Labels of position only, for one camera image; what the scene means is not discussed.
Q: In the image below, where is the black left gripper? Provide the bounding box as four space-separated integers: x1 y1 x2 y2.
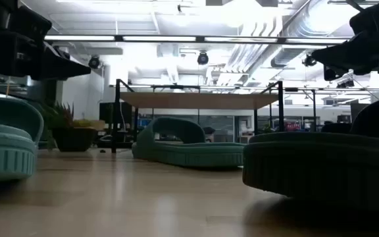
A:
0 31 92 82

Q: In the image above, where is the teal rubber slide sandal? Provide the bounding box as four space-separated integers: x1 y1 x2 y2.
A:
0 95 45 184
131 116 246 170

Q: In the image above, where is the wooden shelf black metal frame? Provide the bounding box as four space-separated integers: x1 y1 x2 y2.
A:
111 78 286 154

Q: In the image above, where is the black ceiling spotlight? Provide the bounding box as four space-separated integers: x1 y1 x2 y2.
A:
88 55 101 70
336 79 356 90
301 54 318 68
196 51 210 66

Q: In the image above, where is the black monitor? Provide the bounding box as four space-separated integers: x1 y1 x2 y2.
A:
350 102 372 117

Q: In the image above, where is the beige cardboard box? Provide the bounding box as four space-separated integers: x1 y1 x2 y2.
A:
89 119 107 132

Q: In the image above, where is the red sign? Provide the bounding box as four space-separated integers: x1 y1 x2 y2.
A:
284 122 302 132

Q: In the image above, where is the potted green succulent plant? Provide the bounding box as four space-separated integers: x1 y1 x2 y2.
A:
39 101 99 153

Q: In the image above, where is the long ceiling light bar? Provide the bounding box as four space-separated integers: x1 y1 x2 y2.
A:
43 34 350 45

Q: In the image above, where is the silver ventilation duct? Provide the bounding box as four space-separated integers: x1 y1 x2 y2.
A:
270 0 351 68

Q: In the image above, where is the black metal gantry frame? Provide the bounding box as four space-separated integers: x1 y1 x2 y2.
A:
284 86 317 133

